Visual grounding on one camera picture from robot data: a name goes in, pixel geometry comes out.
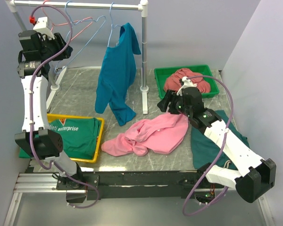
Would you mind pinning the green printed t shirt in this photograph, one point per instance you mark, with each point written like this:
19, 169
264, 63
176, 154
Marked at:
46, 142

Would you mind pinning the dusty red shirt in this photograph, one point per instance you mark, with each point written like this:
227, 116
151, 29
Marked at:
173, 81

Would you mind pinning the pink t shirt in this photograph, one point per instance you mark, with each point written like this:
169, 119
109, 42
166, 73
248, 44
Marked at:
162, 135

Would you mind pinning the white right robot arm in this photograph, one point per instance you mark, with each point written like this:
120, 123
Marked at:
253, 177

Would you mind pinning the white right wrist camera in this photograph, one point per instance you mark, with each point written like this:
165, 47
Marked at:
186, 83

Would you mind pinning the blue wire hanger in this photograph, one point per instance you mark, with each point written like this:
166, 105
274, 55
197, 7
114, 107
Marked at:
88, 26

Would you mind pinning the green plastic tray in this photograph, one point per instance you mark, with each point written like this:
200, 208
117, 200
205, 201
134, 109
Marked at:
161, 74

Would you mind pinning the yellow plastic tray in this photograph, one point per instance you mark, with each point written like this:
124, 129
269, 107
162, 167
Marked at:
81, 135

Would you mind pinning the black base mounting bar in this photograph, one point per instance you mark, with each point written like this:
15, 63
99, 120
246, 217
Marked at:
129, 184

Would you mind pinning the dark green shorts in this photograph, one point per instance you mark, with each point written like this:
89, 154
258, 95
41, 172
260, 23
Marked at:
204, 151

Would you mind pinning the blue hanger with shirt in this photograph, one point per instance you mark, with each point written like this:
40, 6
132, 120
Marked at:
112, 24

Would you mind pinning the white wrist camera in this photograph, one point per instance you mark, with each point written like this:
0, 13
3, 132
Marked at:
186, 83
42, 27

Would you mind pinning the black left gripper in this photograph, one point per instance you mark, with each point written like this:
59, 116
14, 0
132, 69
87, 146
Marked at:
58, 42

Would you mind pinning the blue t shirt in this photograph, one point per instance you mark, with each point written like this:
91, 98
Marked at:
117, 74

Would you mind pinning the aluminium frame rail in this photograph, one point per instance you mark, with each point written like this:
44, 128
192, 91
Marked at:
31, 183

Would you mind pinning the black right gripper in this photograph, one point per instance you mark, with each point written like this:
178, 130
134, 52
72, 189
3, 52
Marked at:
163, 104

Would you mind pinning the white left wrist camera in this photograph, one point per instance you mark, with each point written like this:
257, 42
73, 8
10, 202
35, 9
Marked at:
42, 27

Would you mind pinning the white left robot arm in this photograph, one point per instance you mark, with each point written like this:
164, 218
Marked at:
34, 75

